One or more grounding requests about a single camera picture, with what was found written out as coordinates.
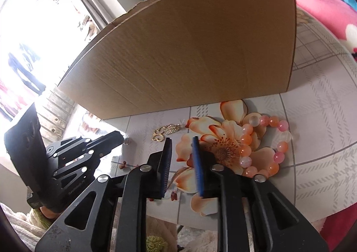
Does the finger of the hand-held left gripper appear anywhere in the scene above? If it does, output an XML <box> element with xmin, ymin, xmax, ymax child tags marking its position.
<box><xmin>52</xmin><ymin>137</ymin><xmax>124</xmax><ymax>176</ymax></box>
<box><xmin>45</xmin><ymin>131</ymin><xmax>123</xmax><ymax>158</ymax></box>

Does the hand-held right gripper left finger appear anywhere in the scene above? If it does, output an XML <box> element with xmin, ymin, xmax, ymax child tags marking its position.
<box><xmin>35</xmin><ymin>137</ymin><xmax>173</xmax><ymax>252</ymax></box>

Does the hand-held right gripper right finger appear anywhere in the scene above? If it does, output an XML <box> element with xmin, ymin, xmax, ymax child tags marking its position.
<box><xmin>192</xmin><ymin>136</ymin><xmax>330</xmax><ymax>252</ymax></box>

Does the gold curly charm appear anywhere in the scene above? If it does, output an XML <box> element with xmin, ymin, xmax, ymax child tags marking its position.
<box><xmin>152</xmin><ymin>126</ymin><xmax>168</xmax><ymax>141</ymax></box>

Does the orange pink bead bracelet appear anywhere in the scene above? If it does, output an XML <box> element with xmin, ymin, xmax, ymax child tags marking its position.
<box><xmin>239</xmin><ymin>114</ymin><xmax>292</xmax><ymax>178</ymax></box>

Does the brown cardboard box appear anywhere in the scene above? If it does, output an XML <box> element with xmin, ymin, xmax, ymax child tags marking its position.
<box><xmin>57</xmin><ymin>0</ymin><xmax>297</xmax><ymax>120</ymax></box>

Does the person's left hand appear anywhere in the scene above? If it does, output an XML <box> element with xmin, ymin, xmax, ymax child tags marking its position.
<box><xmin>40</xmin><ymin>207</ymin><xmax>60</xmax><ymax>219</ymax></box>

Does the hanging red garment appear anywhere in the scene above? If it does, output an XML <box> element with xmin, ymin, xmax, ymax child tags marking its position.
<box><xmin>0</xmin><ymin>79</ymin><xmax>25</xmax><ymax>113</ymax></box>

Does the hanging black garment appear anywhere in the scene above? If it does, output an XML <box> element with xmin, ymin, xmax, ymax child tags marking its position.
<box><xmin>8</xmin><ymin>52</ymin><xmax>46</xmax><ymax>93</ymax></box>

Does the pink blanket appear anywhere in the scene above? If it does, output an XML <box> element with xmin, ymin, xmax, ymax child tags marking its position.
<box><xmin>291</xmin><ymin>0</ymin><xmax>357</xmax><ymax>57</ymax></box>

